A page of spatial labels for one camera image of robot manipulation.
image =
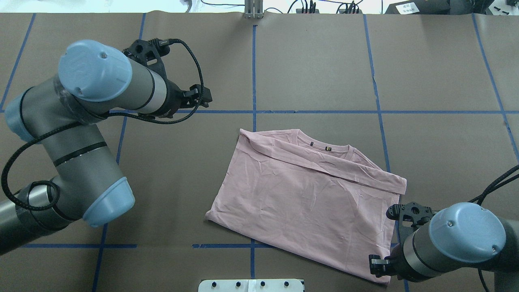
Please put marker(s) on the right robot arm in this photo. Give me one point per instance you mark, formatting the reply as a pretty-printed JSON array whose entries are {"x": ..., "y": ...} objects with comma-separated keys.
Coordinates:
[{"x": 464, "y": 235}]

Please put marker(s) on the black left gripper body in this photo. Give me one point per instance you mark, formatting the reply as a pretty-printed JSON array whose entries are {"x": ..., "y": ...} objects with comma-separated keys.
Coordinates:
[{"x": 175, "y": 98}]

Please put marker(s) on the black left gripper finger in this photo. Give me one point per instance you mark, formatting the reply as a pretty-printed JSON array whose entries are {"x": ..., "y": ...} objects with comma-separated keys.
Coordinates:
[
  {"x": 195, "y": 103},
  {"x": 197, "y": 94}
]

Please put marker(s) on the pink Snoopy t-shirt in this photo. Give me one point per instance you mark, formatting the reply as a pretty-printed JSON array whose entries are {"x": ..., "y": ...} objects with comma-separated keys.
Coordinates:
[{"x": 323, "y": 202}]

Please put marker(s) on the aluminium frame post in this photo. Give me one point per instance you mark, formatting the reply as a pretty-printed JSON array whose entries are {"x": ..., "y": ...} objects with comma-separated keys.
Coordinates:
[{"x": 253, "y": 9}]

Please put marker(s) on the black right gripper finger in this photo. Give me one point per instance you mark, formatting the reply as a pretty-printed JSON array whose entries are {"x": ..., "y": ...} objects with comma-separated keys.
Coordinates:
[{"x": 379, "y": 267}]

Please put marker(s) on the black power supply box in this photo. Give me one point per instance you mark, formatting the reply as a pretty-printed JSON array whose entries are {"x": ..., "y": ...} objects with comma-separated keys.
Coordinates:
[{"x": 419, "y": 7}]

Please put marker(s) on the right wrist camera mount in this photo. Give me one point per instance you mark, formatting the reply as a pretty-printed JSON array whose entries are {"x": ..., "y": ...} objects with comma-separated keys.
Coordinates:
[{"x": 411, "y": 215}]

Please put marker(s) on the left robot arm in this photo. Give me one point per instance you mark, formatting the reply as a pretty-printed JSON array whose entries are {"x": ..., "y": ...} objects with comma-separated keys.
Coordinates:
[{"x": 158, "y": 81}]

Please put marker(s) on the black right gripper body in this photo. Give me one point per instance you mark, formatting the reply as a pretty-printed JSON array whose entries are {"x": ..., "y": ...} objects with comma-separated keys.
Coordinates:
[{"x": 395, "y": 260}]

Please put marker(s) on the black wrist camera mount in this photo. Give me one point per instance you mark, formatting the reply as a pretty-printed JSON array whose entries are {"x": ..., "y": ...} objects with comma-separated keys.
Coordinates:
[{"x": 149, "y": 54}]

